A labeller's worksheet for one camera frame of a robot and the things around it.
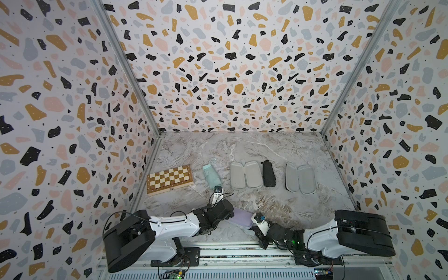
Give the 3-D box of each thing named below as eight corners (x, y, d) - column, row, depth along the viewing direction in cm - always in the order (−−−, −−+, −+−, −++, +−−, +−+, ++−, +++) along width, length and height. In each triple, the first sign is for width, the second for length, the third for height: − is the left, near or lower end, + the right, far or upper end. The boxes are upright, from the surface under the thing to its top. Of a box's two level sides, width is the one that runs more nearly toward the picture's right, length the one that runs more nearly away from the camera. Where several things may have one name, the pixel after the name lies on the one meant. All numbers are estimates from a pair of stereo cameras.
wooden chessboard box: (149, 196, 93) (147, 194, 91) (149, 178, 101) (147, 174, 98) (194, 184, 98) (193, 181, 96) (190, 167, 106) (189, 164, 103)
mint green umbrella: (210, 190, 96) (209, 187, 93) (200, 170, 104) (200, 167, 102) (221, 185, 98) (221, 182, 95) (211, 165, 106) (210, 162, 104)
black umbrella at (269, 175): (263, 186, 98) (264, 184, 96) (261, 162, 109) (261, 160, 107) (275, 186, 98) (276, 184, 96) (271, 162, 109) (272, 160, 107)
